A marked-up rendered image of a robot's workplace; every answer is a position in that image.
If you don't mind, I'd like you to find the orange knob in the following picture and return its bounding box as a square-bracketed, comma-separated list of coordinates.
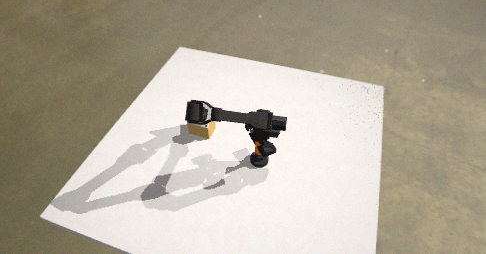
[255, 142, 262, 155]

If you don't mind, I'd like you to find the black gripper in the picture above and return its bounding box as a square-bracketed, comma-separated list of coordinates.
[245, 124, 277, 157]

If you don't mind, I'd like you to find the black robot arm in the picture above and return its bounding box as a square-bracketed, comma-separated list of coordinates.
[185, 100, 287, 140]

